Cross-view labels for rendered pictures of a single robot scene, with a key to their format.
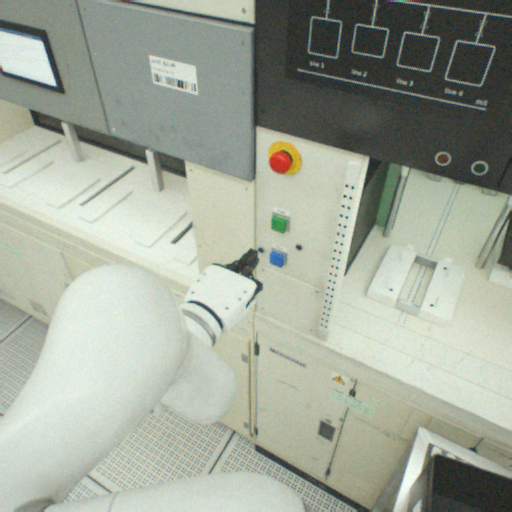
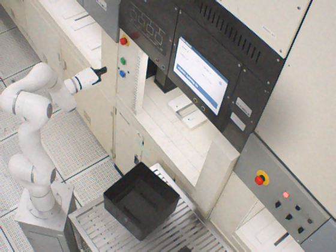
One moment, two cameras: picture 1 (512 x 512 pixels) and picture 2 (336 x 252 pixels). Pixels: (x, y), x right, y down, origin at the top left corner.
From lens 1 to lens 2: 141 cm
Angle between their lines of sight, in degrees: 13
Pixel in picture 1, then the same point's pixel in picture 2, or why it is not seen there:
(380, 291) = (171, 105)
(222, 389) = (67, 101)
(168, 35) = not seen: outside the picture
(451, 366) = (179, 144)
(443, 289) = (199, 115)
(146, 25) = not seen: outside the picture
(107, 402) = (33, 81)
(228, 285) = (89, 75)
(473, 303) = (210, 126)
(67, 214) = (67, 23)
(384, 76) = (144, 31)
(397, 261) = not seen: hidden behind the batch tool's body
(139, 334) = (41, 74)
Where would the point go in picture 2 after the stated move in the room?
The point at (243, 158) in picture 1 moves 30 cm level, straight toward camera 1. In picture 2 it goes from (114, 35) to (86, 74)
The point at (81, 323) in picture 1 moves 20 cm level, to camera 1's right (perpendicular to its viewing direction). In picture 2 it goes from (34, 70) to (75, 87)
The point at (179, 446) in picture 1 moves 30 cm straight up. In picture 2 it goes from (81, 150) to (78, 128)
